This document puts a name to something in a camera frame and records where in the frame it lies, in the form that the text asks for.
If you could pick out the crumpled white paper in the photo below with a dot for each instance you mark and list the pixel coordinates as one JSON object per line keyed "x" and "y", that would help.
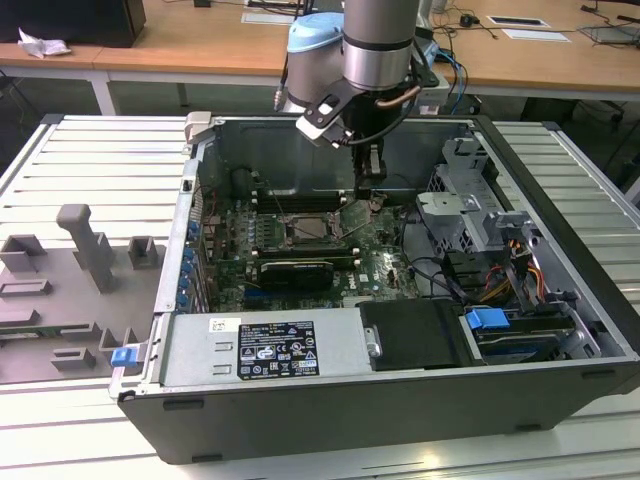
{"x": 42, "y": 46}

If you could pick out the grey case latch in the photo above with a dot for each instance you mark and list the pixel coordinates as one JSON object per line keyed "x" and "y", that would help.
{"x": 197, "y": 125}

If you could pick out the small black adapter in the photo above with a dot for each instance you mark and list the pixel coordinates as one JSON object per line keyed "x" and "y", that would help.
{"x": 469, "y": 20}

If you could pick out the CPU socket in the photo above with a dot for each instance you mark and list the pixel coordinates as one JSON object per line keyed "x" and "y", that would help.
{"x": 336, "y": 236}

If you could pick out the blue card retention clip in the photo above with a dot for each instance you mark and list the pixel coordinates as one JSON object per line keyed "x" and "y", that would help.
{"x": 186, "y": 271}
{"x": 184, "y": 286}
{"x": 182, "y": 301}
{"x": 188, "y": 257}
{"x": 192, "y": 231}

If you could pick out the green motherboard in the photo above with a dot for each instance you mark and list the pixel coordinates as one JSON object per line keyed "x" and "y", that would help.
{"x": 387, "y": 270}

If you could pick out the black computer box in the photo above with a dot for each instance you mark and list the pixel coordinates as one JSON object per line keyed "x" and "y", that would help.
{"x": 75, "y": 22}

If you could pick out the black grey PC case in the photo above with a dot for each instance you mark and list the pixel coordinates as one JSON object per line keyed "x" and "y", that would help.
{"x": 350, "y": 425}

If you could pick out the silver drive cage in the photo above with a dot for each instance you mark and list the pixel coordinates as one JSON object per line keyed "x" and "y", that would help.
{"x": 450, "y": 205}

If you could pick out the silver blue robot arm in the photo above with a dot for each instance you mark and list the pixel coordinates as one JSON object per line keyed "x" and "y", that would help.
{"x": 377, "y": 45}

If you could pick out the white paper sheet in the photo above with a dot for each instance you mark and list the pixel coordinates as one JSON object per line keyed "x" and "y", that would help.
{"x": 537, "y": 35}

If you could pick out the silver green CPU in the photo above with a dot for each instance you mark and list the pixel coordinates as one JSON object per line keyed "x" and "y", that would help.
{"x": 310, "y": 231}

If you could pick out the black plastic shroud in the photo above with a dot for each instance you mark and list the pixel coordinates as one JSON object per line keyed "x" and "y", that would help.
{"x": 415, "y": 335}

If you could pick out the hard disk blue carrier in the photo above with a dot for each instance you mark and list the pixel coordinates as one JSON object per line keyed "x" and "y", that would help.
{"x": 485, "y": 319}

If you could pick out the green RAM stick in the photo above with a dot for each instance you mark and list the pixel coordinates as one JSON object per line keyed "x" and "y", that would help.
{"x": 30, "y": 334}

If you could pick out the grey parts rack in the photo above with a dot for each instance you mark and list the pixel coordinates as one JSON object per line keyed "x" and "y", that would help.
{"x": 55, "y": 300}

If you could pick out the black RAM slot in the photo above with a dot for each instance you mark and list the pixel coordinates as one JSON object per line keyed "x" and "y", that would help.
{"x": 305, "y": 252}
{"x": 300, "y": 206}
{"x": 345, "y": 260}
{"x": 300, "y": 198}

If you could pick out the wooden desk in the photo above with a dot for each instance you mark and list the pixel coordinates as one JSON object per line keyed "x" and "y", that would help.
{"x": 210, "y": 45}
{"x": 10, "y": 55}

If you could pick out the clear plastic tray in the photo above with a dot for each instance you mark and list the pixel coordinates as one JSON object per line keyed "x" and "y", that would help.
{"x": 610, "y": 34}

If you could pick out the blue case latch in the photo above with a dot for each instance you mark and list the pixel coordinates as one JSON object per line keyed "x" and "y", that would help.
{"x": 123, "y": 358}

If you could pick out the silver metal bracket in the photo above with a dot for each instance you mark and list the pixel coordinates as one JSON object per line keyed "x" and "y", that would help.
{"x": 510, "y": 220}

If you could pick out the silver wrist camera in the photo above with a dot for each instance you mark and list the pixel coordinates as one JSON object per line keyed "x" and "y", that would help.
{"x": 322, "y": 131}

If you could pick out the silver power supply unit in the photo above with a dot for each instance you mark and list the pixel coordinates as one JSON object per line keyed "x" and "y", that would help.
{"x": 195, "y": 350}

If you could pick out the black graphics card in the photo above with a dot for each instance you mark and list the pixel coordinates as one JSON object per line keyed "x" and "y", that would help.
{"x": 295, "y": 276}

